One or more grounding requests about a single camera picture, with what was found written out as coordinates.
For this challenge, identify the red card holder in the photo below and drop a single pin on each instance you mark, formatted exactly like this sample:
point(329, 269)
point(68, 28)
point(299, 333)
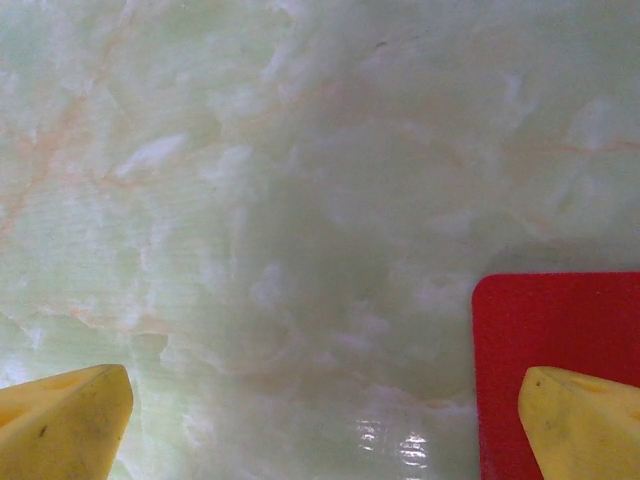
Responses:
point(550, 325)

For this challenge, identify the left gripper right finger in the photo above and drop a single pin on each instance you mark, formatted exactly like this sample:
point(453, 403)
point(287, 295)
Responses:
point(585, 430)

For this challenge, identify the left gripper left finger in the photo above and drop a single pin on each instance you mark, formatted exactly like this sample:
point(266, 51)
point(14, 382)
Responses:
point(60, 430)

